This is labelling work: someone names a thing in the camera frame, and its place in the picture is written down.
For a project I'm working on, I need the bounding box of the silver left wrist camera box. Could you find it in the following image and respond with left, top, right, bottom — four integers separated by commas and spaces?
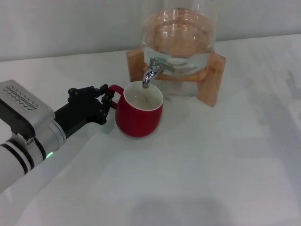
0, 80, 56, 140

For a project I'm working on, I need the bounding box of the chrome faucet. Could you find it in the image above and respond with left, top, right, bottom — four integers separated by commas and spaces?
142, 56, 176, 89

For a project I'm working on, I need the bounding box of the wooden dispenser stand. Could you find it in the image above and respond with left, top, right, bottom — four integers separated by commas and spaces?
126, 48, 227, 108

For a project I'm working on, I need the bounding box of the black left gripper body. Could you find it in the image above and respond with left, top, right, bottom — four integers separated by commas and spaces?
54, 96, 104, 140

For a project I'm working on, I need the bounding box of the glass water dispenser jar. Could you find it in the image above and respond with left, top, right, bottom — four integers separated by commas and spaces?
140, 0, 217, 77

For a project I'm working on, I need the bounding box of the red ceramic cup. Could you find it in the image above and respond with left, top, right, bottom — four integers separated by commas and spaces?
107, 81, 164, 139

